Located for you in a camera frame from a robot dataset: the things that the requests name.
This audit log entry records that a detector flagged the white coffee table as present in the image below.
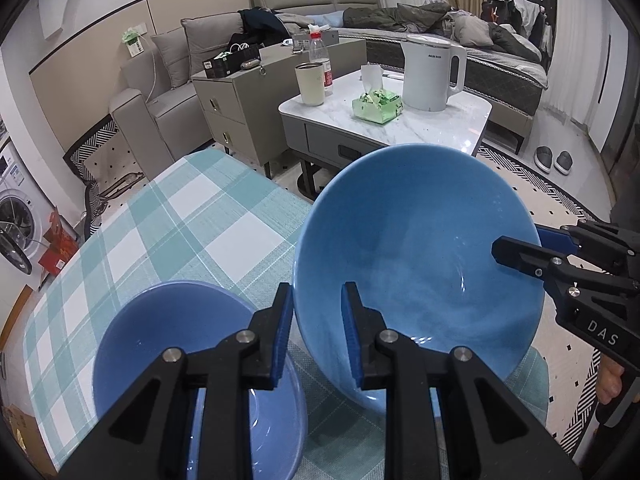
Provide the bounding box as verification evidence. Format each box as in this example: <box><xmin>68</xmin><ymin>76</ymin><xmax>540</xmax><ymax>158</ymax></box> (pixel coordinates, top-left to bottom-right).
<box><xmin>278</xmin><ymin>70</ymin><xmax>493</xmax><ymax>201</ymax></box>

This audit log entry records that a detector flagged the white washing machine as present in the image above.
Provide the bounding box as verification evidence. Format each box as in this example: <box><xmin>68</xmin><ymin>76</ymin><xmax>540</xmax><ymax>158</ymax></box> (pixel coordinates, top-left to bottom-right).
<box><xmin>0</xmin><ymin>135</ymin><xmax>56</xmax><ymax>291</ymax></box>

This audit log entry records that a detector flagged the grey bed with clothes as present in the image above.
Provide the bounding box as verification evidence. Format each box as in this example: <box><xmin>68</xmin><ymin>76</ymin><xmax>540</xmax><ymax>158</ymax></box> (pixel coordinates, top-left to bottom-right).
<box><xmin>300</xmin><ymin>0</ymin><xmax>549</xmax><ymax>153</ymax></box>

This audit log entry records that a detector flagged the dark jacket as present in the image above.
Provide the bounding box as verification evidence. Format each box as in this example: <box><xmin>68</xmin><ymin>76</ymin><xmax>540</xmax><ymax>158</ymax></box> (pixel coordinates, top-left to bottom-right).
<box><xmin>239</xmin><ymin>7</ymin><xmax>291</xmax><ymax>46</ymax></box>

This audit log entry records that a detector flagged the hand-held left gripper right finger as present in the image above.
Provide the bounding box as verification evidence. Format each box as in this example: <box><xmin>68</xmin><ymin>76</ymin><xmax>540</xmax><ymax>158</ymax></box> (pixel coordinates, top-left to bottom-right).
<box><xmin>342</xmin><ymin>282</ymin><xmax>583</xmax><ymax>480</ymax></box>

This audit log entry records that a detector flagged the teal checked tablecloth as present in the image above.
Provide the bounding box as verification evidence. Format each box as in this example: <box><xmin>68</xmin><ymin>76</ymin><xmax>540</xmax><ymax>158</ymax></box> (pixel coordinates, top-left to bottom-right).
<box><xmin>22</xmin><ymin>149</ymin><xmax>551</xmax><ymax>480</ymax></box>

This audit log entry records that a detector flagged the black box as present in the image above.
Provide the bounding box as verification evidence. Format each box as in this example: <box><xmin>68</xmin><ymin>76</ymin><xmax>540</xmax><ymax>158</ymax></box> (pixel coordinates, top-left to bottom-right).
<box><xmin>202</xmin><ymin>45</ymin><xmax>261</xmax><ymax>79</ymax></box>

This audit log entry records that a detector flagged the white electric kettle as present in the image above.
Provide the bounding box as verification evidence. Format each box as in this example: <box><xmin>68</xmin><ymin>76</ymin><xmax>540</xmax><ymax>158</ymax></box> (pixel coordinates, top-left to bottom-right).
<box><xmin>400</xmin><ymin>34</ymin><xmax>468</xmax><ymax>112</ymax></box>

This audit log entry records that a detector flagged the hanging clothes rack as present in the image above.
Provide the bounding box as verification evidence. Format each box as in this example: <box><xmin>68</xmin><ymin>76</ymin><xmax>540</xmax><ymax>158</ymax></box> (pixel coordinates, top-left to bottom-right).
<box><xmin>480</xmin><ymin>0</ymin><xmax>557</xmax><ymax>61</ymax></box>

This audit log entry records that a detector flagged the clear plastic bottle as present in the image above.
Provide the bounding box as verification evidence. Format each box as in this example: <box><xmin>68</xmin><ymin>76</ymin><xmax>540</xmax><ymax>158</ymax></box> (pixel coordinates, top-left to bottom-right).
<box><xmin>309</xmin><ymin>31</ymin><xmax>335</xmax><ymax>96</ymax></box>

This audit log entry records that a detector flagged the grey side cabinet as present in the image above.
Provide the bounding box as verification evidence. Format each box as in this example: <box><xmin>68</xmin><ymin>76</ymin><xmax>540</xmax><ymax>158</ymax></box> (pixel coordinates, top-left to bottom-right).
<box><xmin>192</xmin><ymin>37</ymin><xmax>368</xmax><ymax>181</ymax></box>

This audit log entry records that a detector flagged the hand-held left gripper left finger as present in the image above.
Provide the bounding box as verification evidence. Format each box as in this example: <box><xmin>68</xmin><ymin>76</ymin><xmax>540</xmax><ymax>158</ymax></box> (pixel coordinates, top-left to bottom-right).
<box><xmin>60</xmin><ymin>282</ymin><xmax>293</xmax><ymax>480</ymax></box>

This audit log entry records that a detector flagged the large blue bowl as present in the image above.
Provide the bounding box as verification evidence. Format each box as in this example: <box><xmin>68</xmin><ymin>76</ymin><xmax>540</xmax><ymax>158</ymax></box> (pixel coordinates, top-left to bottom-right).
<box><xmin>292</xmin><ymin>143</ymin><xmax>547</xmax><ymax>416</ymax></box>

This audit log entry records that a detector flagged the beige tumbler cup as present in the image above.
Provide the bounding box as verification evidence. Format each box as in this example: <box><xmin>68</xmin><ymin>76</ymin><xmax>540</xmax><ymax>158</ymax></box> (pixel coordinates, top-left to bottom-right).
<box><xmin>294</xmin><ymin>62</ymin><xmax>328</xmax><ymax>107</ymax></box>

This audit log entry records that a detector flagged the black patterned chair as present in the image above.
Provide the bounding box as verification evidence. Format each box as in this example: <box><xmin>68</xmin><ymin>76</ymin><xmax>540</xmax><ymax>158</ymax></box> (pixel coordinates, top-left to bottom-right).
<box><xmin>62</xmin><ymin>115</ymin><xmax>151</xmax><ymax>241</ymax></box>

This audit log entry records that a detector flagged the black white patterned rug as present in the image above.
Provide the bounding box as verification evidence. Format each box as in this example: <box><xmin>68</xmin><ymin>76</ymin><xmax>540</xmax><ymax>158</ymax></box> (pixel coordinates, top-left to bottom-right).
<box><xmin>472</xmin><ymin>145</ymin><xmax>618</xmax><ymax>461</ymax></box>

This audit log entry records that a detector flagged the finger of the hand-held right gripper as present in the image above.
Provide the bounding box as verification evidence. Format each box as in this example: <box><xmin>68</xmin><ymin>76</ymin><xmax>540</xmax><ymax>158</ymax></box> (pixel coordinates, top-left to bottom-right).
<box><xmin>492</xmin><ymin>236</ymin><xmax>576</xmax><ymax>286</ymax></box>
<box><xmin>539</xmin><ymin>227</ymin><xmax>581</xmax><ymax>252</ymax></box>

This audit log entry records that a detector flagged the green tissue pack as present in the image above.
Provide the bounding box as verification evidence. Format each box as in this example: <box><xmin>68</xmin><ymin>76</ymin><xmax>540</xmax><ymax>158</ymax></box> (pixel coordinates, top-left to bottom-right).
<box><xmin>351</xmin><ymin>65</ymin><xmax>404</xmax><ymax>125</ymax></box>

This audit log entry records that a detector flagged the grey sofa cushion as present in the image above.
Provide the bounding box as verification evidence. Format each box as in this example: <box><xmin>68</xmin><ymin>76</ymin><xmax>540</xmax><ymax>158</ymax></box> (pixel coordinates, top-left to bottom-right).
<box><xmin>180</xmin><ymin>11</ymin><xmax>246</xmax><ymax>81</ymax></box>
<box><xmin>150</xmin><ymin>27</ymin><xmax>193</xmax><ymax>91</ymax></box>

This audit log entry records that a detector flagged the person's right hand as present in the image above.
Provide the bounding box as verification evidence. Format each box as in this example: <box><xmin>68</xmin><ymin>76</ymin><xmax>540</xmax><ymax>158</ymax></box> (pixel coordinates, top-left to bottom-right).
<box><xmin>595</xmin><ymin>357</ymin><xmax>626</xmax><ymax>411</ymax></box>

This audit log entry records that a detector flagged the grey sofa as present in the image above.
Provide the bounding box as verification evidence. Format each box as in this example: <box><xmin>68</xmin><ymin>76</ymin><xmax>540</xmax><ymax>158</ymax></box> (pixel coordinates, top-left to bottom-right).
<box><xmin>109</xmin><ymin>0</ymin><xmax>381</xmax><ymax>181</ymax></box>

